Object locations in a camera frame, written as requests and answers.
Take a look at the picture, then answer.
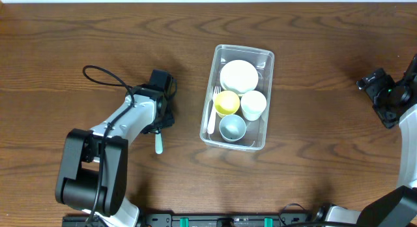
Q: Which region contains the mint green plastic spoon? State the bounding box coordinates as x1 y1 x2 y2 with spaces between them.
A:
155 132 164 155

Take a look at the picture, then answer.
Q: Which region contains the white plastic fork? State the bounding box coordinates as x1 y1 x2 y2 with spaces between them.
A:
207 86 222 134

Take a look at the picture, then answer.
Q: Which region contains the yellow plastic cup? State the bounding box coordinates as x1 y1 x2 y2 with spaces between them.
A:
214 91 240 118

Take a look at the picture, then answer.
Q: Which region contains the grey plastic bowl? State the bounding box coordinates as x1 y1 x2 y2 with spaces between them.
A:
236 93 246 98

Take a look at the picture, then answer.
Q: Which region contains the white plastic bowl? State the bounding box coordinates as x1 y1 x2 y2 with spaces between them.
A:
220 60 259 93

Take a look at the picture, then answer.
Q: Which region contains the grey plastic cup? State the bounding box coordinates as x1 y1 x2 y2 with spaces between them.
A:
219 114 246 143

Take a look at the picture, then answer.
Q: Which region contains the white plastic cup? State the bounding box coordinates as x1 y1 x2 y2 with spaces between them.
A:
240 91 267 121

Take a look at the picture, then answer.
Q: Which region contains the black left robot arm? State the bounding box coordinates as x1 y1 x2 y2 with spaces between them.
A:
55 83 175 226

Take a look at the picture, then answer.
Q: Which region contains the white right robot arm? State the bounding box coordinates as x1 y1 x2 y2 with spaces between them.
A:
313 59 416 226

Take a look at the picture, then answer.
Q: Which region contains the clear plastic container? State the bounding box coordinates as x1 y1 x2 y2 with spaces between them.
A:
199 44 274 151

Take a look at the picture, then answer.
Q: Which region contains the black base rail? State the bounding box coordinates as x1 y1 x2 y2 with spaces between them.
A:
61 212 326 227

